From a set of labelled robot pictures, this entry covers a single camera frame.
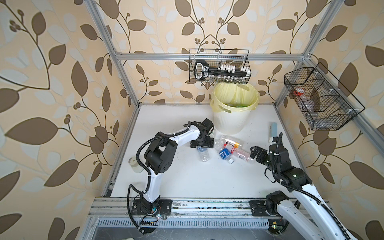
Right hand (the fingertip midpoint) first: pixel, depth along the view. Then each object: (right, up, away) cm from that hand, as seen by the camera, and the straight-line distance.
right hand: (259, 152), depth 78 cm
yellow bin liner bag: (-7, +33, +27) cm, 43 cm away
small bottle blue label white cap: (-16, -4, +9) cm, 19 cm away
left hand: (-26, +1, +15) cm, 31 cm away
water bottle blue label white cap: (-29, -4, +11) cm, 31 cm away
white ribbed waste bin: (-13, +15, +14) cm, 24 cm away
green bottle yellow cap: (-10, +24, +1) cm, 27 cm away
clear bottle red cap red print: (-7, -3, +11) cm, 13 cm away
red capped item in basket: (+23, +33, +3) cm, 40 cm away
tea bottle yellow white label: (-13, +4, +16) cm, 21 cm away
